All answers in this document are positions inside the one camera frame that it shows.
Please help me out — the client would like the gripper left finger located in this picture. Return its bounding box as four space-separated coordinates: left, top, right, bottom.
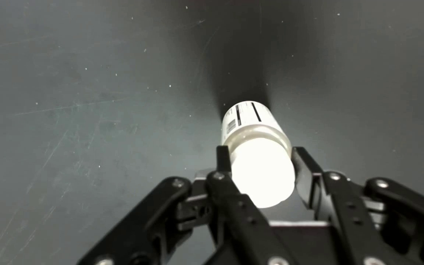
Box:
77 145 296 265

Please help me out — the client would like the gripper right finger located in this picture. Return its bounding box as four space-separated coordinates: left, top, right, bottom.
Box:
291 146 424 265

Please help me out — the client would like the white plastic bottle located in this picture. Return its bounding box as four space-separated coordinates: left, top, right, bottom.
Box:
221 100 296 209

